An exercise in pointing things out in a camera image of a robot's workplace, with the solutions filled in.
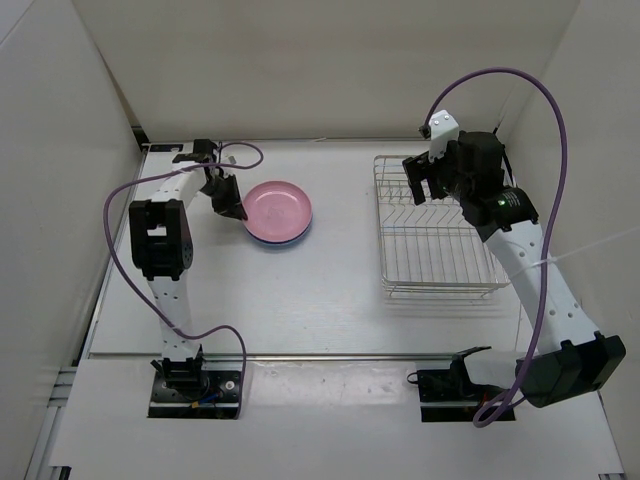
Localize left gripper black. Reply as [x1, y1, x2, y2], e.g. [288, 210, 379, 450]
[200, 173, 249, 221]

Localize metal wire dish rack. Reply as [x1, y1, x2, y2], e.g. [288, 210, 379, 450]
[373, 155, 508, 298]

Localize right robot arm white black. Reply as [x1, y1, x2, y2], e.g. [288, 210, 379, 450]
[402, 132, 626, 408]

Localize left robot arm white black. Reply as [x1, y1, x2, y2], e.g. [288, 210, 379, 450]
[128, 139, 248, 401]

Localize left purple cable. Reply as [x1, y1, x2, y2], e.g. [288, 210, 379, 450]
[102, 142, 265, 420]

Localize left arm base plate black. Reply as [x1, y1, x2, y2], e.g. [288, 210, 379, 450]
[147, 359, 244, 420]

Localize blue plastic plate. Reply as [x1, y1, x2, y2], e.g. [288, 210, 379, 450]
[244, 209, 313, 245]

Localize pink plastic plate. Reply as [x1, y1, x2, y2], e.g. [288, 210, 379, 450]
[243, 181, 313, 244]

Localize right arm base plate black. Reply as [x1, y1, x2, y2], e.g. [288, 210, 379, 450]
[406, 370, 502, 423]

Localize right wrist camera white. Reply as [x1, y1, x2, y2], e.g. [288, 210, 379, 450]
[419, 110, 459, 163]

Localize aluminium frame rail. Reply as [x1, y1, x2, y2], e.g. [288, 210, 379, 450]
[209, 352, 471, 362]

